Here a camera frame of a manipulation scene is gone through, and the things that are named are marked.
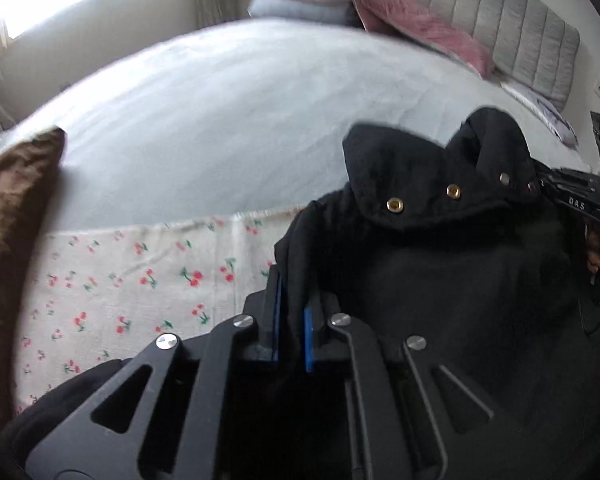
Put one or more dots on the folded light blue blanket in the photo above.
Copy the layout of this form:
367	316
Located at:
295	10

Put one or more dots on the black jacket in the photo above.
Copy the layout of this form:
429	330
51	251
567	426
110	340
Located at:
455	270

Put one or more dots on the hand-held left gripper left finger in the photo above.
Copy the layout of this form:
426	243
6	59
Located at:
275	317

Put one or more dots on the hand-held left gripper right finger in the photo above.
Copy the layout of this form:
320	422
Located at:
308	332

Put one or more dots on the cherry print sheet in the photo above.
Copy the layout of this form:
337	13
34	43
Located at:
130	280

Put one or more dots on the bed with white cover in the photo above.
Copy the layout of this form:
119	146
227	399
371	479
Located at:
230	110

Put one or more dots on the grey deer print pillow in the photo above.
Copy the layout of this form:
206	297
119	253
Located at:
545	107

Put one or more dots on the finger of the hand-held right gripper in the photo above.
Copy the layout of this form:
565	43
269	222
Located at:
547	180

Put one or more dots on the pink velvet pillow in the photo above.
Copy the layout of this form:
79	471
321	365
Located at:
410	15

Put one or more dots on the brown fuzzy blanket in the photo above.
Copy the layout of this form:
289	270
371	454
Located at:
10	230

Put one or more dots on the grey padded headboard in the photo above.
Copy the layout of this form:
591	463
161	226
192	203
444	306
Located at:
505	15

